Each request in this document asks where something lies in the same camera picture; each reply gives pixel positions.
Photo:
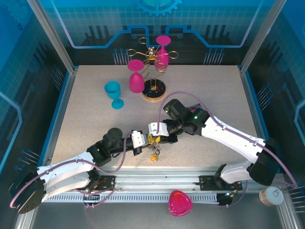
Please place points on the steel perforated key plate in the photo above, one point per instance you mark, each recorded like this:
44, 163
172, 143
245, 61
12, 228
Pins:
156, 149

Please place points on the yellow key tag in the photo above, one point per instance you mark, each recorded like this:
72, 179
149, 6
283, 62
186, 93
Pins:
153, 158

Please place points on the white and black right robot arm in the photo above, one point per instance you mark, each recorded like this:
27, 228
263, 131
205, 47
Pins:
233, 138

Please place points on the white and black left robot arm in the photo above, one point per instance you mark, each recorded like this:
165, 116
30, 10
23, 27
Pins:
64, 171

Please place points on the blue plastic goblet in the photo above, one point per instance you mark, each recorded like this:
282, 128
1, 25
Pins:
113, 89

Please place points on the pink plastic goblet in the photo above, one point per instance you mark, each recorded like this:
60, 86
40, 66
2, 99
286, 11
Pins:
162, 60
136, 83

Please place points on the pink plastic bowl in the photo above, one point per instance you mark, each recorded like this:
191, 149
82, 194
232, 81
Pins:
179, 202

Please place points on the white lidded brown jar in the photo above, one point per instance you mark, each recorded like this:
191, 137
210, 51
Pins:
274, 194

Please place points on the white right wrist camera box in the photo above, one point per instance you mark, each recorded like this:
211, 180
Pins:
152, 127

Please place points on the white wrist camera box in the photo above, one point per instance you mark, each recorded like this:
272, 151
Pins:
137, 139
152, 127

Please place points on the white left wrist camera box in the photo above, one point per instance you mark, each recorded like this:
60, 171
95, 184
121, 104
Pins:
137, 139

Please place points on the aluminium mounting rail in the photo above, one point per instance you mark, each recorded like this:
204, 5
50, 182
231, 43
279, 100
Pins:
155, 179

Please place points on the aluminium frame side rail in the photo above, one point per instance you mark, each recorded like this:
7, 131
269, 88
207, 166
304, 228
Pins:
252, 105
64, 105

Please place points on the aluminium frame post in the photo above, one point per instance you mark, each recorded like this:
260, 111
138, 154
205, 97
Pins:
51, 35
259, 38

